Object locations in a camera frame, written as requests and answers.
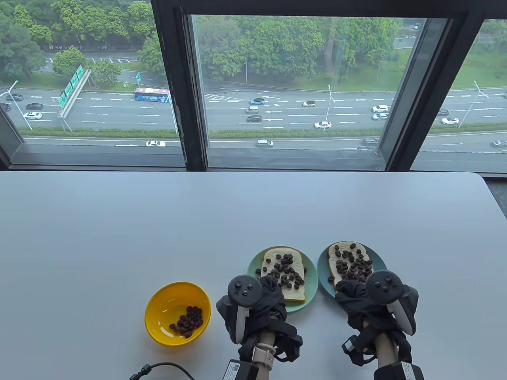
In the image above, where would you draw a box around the person's right hand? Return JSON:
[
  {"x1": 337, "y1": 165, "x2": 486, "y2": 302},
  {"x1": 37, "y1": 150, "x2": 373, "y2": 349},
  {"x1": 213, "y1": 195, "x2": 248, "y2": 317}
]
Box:
[{"x1": 335, "y1": 279, "x2": 419, "y2": 363}]

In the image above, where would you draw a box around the person's left hand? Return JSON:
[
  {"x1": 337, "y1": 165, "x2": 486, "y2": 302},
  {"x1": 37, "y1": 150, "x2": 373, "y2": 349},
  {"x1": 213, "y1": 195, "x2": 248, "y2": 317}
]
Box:
[{"x1": 216, "y1": 274, "x2": 303, "y2": 363}]

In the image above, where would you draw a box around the white toast slice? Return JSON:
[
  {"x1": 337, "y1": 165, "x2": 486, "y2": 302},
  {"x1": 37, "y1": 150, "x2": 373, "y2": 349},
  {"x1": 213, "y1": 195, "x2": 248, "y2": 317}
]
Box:
[
  {"x1": 261, "y1": 247, "x2": 306, "y2": 303},
  {"x1": 328, "y1": 241, "x2": 375, "y2": 293}
]

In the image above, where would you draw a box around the yellow bowl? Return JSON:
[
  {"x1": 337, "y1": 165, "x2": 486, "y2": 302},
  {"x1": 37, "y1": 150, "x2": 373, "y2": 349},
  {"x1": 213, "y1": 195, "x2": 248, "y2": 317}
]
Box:
[{"x1": 144, "y1": 281, "x2": 212, "y2": 347}]

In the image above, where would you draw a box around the person's right forearm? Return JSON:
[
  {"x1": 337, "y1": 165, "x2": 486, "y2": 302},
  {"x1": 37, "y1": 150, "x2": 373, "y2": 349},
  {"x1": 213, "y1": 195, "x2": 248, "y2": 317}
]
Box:
[{"x1": 374, "y1": 332, "x2": 398, "y2": 367}]

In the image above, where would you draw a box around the pink band wristwatch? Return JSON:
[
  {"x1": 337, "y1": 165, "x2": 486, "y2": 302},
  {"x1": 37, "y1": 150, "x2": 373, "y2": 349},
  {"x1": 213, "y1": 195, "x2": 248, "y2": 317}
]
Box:
[{"x1": 252, "y1": 344, "x2": 277, "y2": 371}]

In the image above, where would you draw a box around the blue plate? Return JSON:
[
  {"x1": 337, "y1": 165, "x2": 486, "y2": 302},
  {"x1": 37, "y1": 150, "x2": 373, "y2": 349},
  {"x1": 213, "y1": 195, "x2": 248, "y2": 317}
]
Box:
[{"x1": 317, "y1": 241, "x2": 389, "y2": 298}]

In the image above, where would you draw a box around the light green plate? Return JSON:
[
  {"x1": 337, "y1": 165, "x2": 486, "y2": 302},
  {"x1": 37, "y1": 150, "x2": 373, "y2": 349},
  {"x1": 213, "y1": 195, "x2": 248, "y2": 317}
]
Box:
[{"x1": 247, "y1": 246, "x2": 319, "y2": 313}]

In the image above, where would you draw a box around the black wrist box white label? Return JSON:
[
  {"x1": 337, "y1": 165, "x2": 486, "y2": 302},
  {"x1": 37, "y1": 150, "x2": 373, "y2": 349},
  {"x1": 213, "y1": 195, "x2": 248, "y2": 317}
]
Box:
[
  {"x1": 222, "y1": 359, "x2": 260, "y2": 380},
  {"x1": 374, "y1": 361, "x2": 424, "y2": 380}
]

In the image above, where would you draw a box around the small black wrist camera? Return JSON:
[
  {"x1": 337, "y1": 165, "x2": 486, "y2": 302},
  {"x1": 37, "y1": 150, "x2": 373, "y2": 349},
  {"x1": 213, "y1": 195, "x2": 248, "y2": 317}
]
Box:
[{"x1": 342, "y1": 325, "x2": 377, "y2": 367}]

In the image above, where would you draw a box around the black cable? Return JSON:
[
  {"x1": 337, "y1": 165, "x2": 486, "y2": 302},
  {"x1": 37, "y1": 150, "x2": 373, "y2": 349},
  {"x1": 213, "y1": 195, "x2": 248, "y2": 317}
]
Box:
[{"x1": 130, "y1": 362, "x2": 196, "y2": 380}]

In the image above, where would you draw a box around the black window frame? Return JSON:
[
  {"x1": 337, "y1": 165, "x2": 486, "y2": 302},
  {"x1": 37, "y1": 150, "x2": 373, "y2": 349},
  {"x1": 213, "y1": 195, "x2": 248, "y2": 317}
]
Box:
[{"x1": 0, "y1": 0, "x2": 507, "y2": 175}]

